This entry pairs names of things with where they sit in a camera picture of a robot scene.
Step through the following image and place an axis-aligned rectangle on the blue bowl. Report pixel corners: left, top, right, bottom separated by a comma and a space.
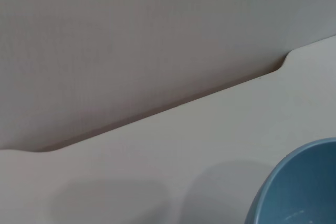
244, 137, 336, 224

